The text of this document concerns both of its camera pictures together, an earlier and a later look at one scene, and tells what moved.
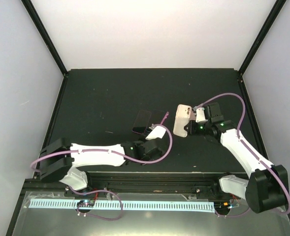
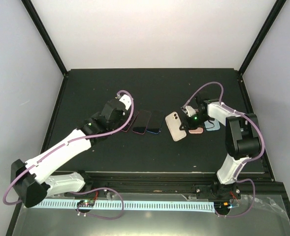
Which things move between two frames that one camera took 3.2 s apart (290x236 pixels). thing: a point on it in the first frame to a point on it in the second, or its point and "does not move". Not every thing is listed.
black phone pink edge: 142,121 does not move
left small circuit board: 86,203 does not move
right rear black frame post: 276,8 does not move
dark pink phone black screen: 166,116 to 126,128
